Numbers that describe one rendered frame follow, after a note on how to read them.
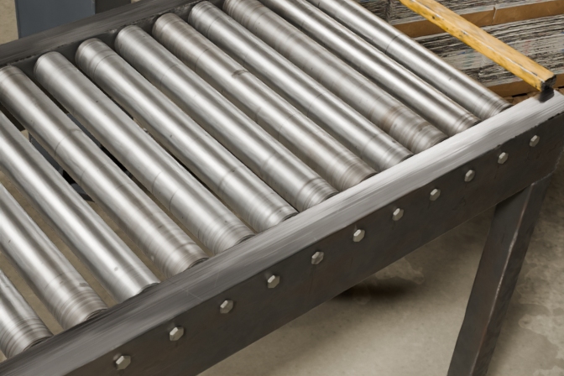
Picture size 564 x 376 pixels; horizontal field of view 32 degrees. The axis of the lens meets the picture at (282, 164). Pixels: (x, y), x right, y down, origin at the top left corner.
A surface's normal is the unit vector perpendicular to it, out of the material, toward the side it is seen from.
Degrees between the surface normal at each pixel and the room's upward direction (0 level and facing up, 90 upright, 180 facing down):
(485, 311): 90
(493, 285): 90
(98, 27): 0
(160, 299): 0
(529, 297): 0
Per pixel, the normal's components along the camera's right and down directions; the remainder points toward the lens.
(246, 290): 0.63, 0.53
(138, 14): 0.08, -0.77
